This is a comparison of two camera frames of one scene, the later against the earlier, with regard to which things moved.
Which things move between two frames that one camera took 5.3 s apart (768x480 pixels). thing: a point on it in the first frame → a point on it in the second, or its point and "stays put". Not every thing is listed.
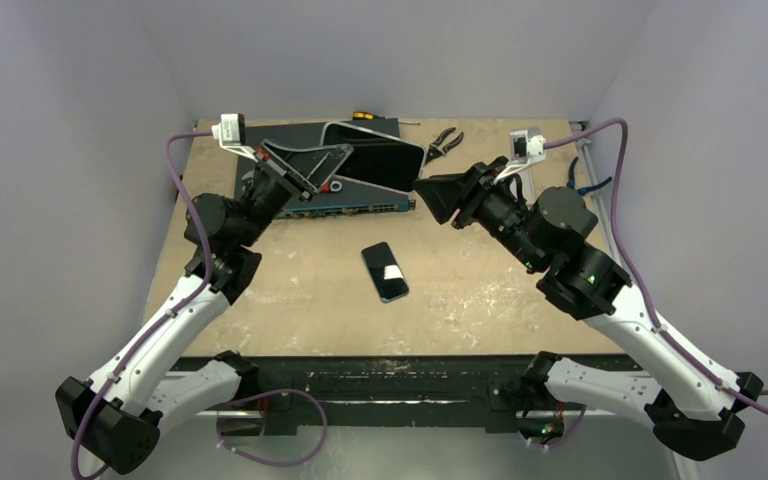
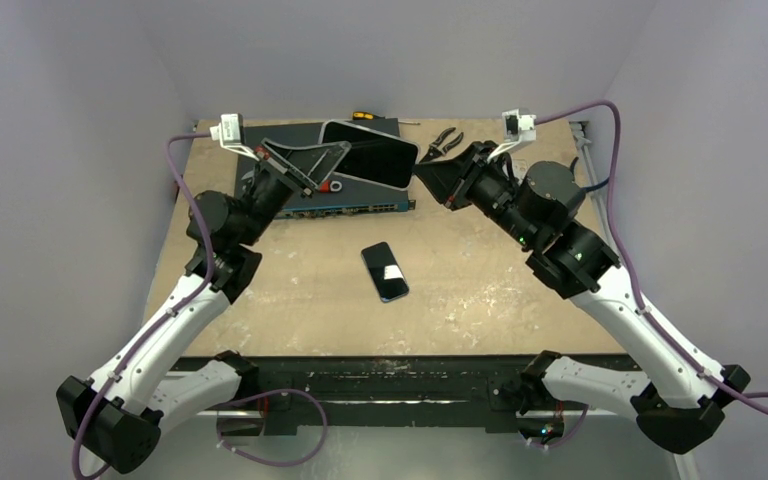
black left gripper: [302, 172] stays put
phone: [376, 159] stays put
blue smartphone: [386, 270] stays put
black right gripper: [470, 196] → [466, 180]
